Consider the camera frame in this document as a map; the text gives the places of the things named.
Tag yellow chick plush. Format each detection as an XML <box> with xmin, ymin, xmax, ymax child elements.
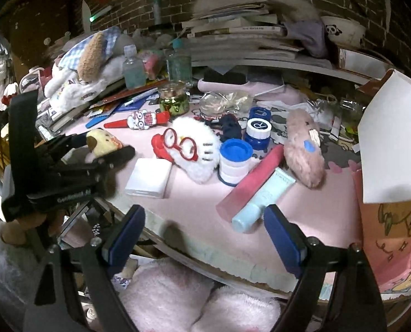
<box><xmin>86</xmin><ymin>129</ymin><xmax>123</xmax><ymax>158</ymax></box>

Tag white rectangular box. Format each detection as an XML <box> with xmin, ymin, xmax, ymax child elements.
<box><xmin>125</xmin><ymin>157</ymin><xmax>172</xmax><ymax>199</ymax></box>

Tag light blue cream tube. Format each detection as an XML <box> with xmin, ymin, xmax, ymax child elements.
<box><xmin>231</xmin><ymin>167</ymin><xmax>296</xmax><ymax>233</ymax></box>

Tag white plush with red glasses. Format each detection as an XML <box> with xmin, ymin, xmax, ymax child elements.
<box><xmin>151</xmin><ymin>117</ymin><xmax>221</xmax><ymax>184</ymax></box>

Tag pink cylinder tube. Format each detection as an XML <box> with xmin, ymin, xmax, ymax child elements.
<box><xmin>216</xmin><ymin>145</ymin><xmax>283</xmax><ymax>223</ymax></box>

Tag person left hand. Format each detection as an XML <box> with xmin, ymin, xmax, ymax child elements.
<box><xmin>1</xmin><ymin>209</ymin><xmax>66</xmax><ymax>246</ymax></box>

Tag pink fuzzy slippers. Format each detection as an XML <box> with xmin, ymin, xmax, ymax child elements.
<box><xmin>119</xmin><ymin>258</ymin><xmax>280</xmax><ymax>331</ymax></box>

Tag blue notebook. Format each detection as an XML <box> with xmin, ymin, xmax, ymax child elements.
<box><xmin>114</xmin><ymin>97</ymin><xmax>148</xmax><ymax>113</ymax></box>

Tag brown plush toy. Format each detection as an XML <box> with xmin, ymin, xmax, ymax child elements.
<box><xmin>77</xmin><ymin>32</ymin><xmax>104</xmax><ymax>83</ymax></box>

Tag small clear plastic bottle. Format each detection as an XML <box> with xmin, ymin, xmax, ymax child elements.
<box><xmin>123</xmin><ymin>44</ymin><xmax>147</xmax><ymax>89</ymax></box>

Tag green glass jar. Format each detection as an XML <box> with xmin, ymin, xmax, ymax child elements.
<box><xmin>158</xmin><ymin>82</ymin><xmax>190</xmax><ymax>117</ymax></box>

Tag pink fluffy plush toy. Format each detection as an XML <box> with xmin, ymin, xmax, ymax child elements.
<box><xmin>284</xmin><ymin>109</ymin><xmax>325</xmax><ymax>189</ymax></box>

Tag clear plastic bag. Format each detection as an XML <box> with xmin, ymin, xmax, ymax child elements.
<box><xmin>199</xmin><ymin>91</ymin><xmax>254</xmax><ymax>118</ymax></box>

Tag blue lid white jar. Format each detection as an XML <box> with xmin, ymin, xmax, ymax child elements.
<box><xmin>218</xmin><ymin>139</ymin><xmax>254</xmax><ymax>187</ymax></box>

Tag dark navy scrunchie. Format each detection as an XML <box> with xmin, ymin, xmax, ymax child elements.
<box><xmin>205</xmin><ymin>114</ymin><xmax>242</xmax><ymax>142</ymax></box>

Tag white lid blue case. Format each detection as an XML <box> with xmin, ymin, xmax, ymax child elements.
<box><xmin>244</xmin><ymin>118</ymin><xmax>272</xmax><ymax>152</ymax></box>

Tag white shelf board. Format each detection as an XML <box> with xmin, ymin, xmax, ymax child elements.
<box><xmin>192</xmin><ymin>58</ymin><xmax>369</xmax><ymax>85</ymax></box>

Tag blue lens case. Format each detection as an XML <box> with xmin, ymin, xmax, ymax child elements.
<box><xmin>248</xmin><ymin>107</ymin><xmax>272</xmax><ymax>121</ymax></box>

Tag stack of books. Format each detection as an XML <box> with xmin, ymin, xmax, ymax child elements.
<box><xmin>181</xmin><ymin>2</ymin><xmax>304</xmax><ymax>65</ymax></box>

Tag panda ceramic bowl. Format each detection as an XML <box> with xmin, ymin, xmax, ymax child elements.
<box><xmin>321</xmin><ymin>16</ymin><xmax>366</xmax><ymax>48</ymax></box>

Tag purple grey cloth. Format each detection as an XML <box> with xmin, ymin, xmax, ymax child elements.
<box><xmin>283</xmin><ymin>20</ymin><xmax>327</xmax><ymax>58</ymax></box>

